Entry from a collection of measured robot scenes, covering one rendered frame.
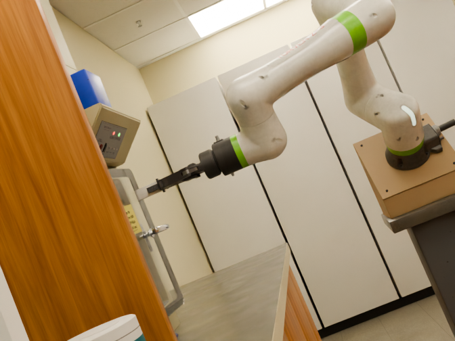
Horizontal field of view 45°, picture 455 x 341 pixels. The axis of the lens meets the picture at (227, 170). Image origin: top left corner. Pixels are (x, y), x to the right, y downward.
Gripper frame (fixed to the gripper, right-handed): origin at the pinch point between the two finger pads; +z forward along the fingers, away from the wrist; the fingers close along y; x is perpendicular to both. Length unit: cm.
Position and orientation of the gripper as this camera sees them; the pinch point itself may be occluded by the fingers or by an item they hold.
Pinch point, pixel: (148, 191)
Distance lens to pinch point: 151.9
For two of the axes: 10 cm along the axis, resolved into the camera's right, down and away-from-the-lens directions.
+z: -9.1, 4.0, 1.0
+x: 3.9, 9.2, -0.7
